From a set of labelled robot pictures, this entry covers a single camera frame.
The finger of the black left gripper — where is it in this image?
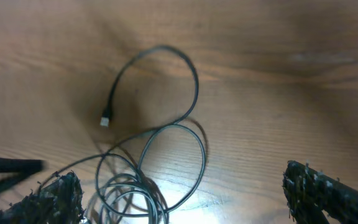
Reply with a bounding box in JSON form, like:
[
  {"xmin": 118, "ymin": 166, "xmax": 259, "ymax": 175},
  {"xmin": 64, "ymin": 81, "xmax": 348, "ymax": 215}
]
[{"xmin": 0, "ymin": 157, "xmax": 45, "ymax": 194}]

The black usb cable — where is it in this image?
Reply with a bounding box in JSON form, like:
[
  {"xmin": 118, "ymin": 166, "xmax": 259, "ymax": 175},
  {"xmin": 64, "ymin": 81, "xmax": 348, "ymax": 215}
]
[{"xmin": 37, "ymin": 45, "xmax": 209, "ymax": 224}]

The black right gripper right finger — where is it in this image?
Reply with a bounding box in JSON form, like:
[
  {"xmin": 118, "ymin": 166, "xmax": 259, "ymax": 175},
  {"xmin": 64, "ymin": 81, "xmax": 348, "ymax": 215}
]
[{"xmin": 282, "ymin": 161, "xmax": 358, "ymax": 224}]

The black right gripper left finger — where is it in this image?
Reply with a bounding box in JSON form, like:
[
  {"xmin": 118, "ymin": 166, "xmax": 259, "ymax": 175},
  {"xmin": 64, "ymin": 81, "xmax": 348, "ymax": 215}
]
[{"xmin": 0, "ymin": 172, "xmax": 84, "ymax": 224}]

